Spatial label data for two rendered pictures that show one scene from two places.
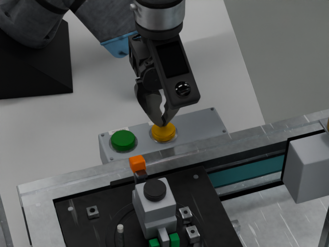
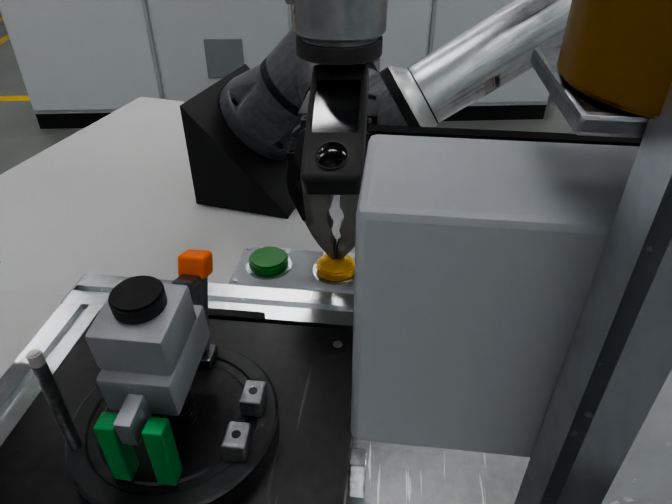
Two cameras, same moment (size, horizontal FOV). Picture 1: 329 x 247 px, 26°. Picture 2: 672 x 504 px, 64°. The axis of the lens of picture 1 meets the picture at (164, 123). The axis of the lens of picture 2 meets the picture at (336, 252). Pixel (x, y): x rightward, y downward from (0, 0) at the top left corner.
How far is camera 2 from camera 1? 0.71 m
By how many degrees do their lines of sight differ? 22
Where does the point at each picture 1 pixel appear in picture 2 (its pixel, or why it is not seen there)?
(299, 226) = not seen: outside the picture
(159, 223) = (128, 381)
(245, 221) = (403, 463)
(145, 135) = (306, 266)
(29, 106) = (228, 219)
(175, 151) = (335, 298)
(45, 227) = (65, 341)
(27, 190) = (90, 284)
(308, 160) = (396, 201)
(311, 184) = (419, 363)
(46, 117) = (238, 235)
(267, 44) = not seen: hidden behind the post
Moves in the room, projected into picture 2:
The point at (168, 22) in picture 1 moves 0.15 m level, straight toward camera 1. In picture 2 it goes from (336, 23) to (215, 81)
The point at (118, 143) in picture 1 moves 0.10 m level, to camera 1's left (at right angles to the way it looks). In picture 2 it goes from (255, 261) to (176, 238)
